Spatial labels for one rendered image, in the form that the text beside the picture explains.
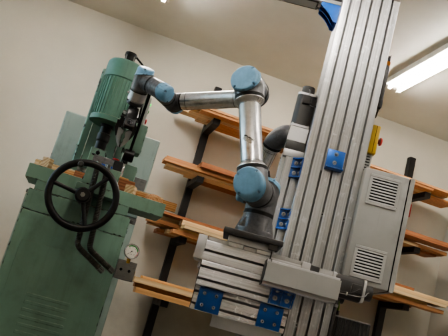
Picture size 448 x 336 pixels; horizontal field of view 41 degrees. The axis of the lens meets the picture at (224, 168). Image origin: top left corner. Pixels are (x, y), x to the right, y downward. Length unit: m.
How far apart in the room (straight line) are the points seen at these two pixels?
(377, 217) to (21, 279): 1.45
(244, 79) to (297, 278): 0.77
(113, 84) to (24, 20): 2.70
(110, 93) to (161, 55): 2.64
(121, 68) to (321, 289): 1.38
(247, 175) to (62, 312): 0.97
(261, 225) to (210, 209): 2.95
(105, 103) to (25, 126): 2.42
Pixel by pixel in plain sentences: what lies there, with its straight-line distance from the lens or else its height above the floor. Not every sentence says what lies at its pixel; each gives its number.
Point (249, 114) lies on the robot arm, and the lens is 2.25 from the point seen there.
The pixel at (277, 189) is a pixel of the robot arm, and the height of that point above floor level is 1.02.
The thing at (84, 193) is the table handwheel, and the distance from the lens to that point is 2.39.
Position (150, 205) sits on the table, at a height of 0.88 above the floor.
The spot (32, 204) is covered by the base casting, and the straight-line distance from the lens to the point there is 2.59.
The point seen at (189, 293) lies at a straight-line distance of 4.61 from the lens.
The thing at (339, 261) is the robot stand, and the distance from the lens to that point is 2.45.
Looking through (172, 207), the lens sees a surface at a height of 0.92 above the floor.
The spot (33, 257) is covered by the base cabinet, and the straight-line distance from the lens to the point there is 2.57.
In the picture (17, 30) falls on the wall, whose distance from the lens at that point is 5.38.
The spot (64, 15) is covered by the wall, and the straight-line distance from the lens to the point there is 5.43.
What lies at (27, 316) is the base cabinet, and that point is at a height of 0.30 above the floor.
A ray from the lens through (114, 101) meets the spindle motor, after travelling 2.77.
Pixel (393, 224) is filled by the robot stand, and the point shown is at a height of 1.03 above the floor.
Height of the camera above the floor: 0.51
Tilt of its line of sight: 13 degrees up
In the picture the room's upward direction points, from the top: 16 degrees clockwise
